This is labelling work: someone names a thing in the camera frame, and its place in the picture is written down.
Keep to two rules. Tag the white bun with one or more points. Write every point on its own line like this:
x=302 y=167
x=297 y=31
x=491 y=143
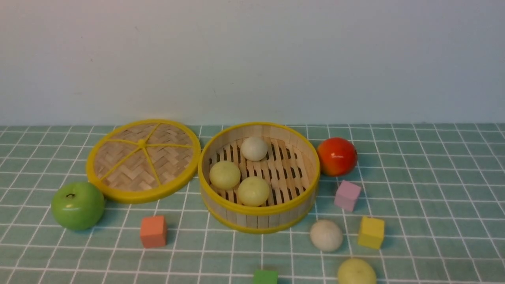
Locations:
x=254 y=148
x=326 y=235

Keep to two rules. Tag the pale yellow bun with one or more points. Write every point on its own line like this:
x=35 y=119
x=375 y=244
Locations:
x=224 y=175
x=356 y=271
x=253 y=191

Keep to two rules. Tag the yellow bamboo steamer tray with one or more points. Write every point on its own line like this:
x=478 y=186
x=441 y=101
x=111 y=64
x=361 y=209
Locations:
x=291 y=169

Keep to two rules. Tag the yellow bamboo steamer lid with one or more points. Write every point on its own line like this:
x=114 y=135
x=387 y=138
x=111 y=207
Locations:
x=144 y=161

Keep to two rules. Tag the red orange toy tomato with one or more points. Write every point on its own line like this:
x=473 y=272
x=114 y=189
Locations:
x=337 y=156

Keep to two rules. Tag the pink cube block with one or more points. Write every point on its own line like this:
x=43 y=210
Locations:
x=347 y=195

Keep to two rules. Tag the orange cube block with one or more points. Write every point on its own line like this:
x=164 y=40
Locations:
x=153 y=231

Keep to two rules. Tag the green cube block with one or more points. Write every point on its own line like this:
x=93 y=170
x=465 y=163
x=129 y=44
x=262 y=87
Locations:
x=265 y=277

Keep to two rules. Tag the yellow cube block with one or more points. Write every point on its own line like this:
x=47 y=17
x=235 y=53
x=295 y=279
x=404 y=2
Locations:
x=371 y=232

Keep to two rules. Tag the green checked tablecloth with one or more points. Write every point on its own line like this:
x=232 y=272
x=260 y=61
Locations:
x=438 y=187

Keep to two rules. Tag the green toy apple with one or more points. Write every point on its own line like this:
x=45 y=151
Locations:
x=78 y=206

